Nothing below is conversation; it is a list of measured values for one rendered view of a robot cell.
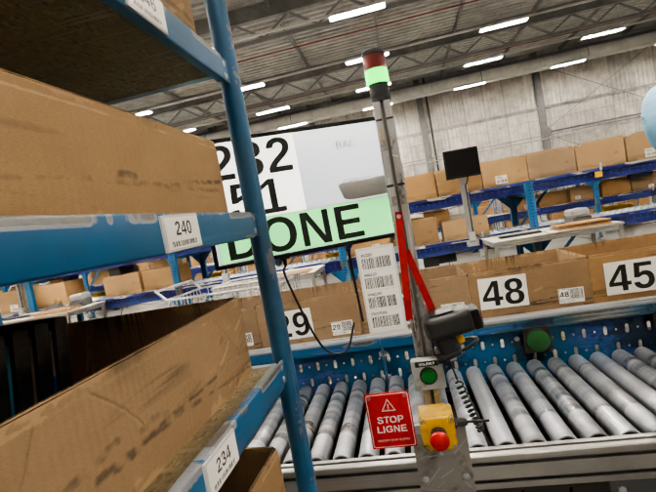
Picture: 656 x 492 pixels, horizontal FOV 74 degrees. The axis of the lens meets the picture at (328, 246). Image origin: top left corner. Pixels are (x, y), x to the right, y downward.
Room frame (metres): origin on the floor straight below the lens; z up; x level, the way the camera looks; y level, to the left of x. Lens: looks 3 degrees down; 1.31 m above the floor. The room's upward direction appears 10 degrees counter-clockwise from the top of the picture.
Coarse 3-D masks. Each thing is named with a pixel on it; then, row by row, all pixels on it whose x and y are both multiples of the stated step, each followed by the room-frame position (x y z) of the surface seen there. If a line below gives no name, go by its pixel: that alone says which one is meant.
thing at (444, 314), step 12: (432, 312) 0.92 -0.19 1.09; (444, 312) 0.89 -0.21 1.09; (456, 312) 0.89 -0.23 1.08; (468, 312) 0.88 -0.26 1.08; (480, 312) 0.88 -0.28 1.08; (432, 324) 0.89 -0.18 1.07; (444, 324) 0.89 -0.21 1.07; (456, 324) 0.88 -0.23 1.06; (468, 324) 0.88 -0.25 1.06; (480, 324) 0.88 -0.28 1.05; (432, 336) 0.89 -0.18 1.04; (444, 336) 0.89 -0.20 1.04; (456, 336) 0.91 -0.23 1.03; (444, 348) 0.90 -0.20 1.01; (456, 348) 0.90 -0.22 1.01; (444, 360) 0.90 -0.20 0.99
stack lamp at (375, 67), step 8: (368, 56) 0.96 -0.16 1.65; (376, 56) 0.95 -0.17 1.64; (384, 56) 0.96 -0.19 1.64; (368, 64) 0.96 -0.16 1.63; (376, 64) 0.95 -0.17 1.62; (384, 64) 0.96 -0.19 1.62; (368, 72) 0.96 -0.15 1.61; (376, 72) 0.95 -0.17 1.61; (384, 72) 0.96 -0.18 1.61; (368, 80) 0.96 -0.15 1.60; (376, 80) 0.95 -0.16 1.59; (384, 80) 0.95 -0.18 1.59; (368, 88) 0.99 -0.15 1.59
